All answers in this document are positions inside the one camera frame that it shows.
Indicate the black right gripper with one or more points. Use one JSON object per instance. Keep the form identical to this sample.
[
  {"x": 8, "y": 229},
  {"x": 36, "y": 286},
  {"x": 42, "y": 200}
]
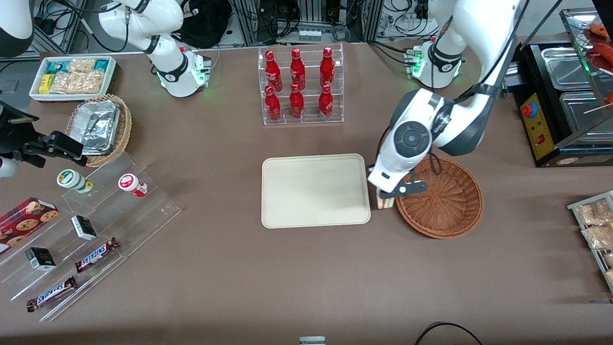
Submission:
[{"x": 10, "y": 132}]

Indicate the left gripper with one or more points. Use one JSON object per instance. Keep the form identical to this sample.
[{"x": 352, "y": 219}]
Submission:
[{"x": 369, "y": 166}]

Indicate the triangular sandwich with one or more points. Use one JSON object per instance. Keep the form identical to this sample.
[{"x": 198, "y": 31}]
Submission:
[{"x": 385, "y": 203}]

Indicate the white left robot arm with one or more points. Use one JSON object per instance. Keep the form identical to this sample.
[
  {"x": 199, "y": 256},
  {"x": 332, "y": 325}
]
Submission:
[{"x": 459, "y": 124}]

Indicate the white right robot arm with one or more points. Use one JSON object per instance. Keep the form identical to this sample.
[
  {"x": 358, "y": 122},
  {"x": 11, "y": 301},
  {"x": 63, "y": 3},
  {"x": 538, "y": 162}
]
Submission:
[{"x": 143, "y": 19}]

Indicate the light oval wicker basket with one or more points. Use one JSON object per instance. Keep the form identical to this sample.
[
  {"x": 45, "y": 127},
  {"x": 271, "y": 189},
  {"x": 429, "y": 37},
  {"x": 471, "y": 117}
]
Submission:
[{"x": 125, "y": 129}]

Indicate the brown round wicker basket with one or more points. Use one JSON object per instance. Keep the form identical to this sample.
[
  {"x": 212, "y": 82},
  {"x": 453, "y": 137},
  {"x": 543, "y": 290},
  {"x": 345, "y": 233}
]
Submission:
[{"x": 445, "y": 211}]

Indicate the cream rectangular tray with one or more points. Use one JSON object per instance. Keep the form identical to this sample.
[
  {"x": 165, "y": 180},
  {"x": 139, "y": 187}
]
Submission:
[{"x": 311, "y": 191}]

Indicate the grey snack display tray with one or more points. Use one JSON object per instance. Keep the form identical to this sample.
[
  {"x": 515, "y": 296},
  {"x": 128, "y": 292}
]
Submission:
[{"x": 574, "y": 207}]

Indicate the white bottle green lid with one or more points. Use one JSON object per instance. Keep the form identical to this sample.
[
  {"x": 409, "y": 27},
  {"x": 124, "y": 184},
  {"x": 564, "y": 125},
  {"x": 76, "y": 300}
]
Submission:
[{"x": 72, "y": 179}]

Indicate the stacked aluminium foil containers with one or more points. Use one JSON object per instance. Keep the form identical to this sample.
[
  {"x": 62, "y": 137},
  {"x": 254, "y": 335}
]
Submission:
[{"x": 98, "y": 124}]

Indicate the white rectangular snack bin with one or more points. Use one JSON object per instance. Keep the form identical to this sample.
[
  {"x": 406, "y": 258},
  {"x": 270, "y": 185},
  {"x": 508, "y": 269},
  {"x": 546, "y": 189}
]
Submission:
[{"x": 57, "y": 97}]

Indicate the large clear cracker bag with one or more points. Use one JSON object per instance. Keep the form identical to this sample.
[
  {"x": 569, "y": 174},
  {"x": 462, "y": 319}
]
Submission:
[{"x": 76, "y": 82}]

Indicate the yellow snack packet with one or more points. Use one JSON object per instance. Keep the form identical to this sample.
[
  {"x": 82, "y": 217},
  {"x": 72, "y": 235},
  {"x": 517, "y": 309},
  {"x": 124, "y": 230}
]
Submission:
[{"x": 46, "y": 84}]

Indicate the white bottle red lid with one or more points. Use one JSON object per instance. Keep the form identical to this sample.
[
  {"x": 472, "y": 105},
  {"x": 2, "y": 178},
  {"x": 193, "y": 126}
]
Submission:
[{"x": 130, "y": 183}]

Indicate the teal snack packet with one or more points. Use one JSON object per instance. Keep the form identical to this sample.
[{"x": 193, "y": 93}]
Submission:
[
  {"x": 101, "y": 64},
  {"x": 57, "y": 66}
]

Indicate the small clear cracker bag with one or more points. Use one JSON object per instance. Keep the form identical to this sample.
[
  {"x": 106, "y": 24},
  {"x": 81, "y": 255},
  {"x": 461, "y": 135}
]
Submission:
[{"x": 81, "y": 65}]

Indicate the small black box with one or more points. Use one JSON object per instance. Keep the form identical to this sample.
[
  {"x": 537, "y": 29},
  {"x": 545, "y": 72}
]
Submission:
[
  {"x": 84, "y": 227},
  {"x": 40, "y": 258}
]

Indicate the red cookie box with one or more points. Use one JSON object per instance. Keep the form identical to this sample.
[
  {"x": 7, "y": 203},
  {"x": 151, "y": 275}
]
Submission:
[{"x": 24, "y": 220}]

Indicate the red cola bottle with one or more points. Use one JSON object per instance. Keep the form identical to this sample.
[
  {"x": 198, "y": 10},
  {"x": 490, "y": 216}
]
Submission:
[
  {"x": 273, "y": 106},
  {"x": 327, "y": 67},
  {"x": 296, "y": 104},
  {"x": 273, "y": 72},
  {"x": 297, "y": 69},
  {"x": 325, "y": 103}
]

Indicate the clear acrylic bottle rack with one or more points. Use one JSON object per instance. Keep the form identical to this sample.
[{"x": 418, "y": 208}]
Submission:
[{"x": 311, "y": 108}]

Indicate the clear acrylic stepped shelf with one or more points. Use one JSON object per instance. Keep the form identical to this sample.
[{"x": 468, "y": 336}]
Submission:
[{"x": 143, "y": 215}]

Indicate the brown Snickers bar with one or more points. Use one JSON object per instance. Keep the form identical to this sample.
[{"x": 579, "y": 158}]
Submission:
[
  {"x": 96, "y": 255},
  {"x": 50, "y": 294}
]

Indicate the black food warmer cabinet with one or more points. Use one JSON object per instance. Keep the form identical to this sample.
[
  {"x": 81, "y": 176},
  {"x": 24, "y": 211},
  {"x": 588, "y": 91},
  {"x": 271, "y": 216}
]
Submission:
[{"x": 536, "y": 129}]

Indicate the small white socket strip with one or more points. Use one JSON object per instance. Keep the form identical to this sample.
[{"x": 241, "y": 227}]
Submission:
[{"x": 309, "y": 36}]

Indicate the black bag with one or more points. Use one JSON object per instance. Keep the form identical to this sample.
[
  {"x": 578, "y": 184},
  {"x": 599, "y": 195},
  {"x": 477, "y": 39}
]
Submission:
[{"x": 206, "y": 24}]

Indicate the steel warmer pan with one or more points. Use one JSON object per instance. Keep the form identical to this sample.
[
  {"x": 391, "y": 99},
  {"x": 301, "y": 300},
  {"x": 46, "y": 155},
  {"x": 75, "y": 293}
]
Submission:
[
  {"x": 582, "y": 112},
  {"x": 565, "y": 69}
]

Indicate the clear bag of crackers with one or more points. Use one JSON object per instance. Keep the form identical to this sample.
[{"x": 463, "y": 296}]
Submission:
[
  {"x": 609, "y": 259},
  {"x": 610, "y": 278},
  {"x": 596, "y": 213},
  {"x": 601, "y": 237}
]

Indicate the aluminium frame equipment rack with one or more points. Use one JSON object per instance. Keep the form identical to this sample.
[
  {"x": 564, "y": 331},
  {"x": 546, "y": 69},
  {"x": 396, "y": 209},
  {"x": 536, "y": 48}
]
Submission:
[{"x": 313, "y": 9}]

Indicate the grey metal bracket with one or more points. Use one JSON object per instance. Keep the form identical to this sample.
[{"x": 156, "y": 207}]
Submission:
[{"x": 312, "y": 341}]

